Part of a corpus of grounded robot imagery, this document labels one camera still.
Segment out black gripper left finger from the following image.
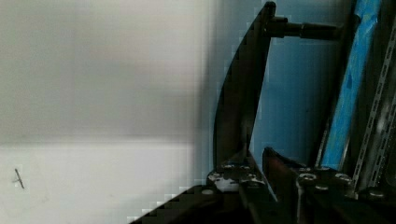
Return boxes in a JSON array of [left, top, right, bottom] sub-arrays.
[[206, 151, 277, 224]]

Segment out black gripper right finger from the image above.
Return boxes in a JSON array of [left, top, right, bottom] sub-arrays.
[[262, 147, 359, 224]]

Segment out black toaster oven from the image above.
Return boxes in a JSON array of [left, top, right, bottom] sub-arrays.
[[316, 0, 395, 198]]

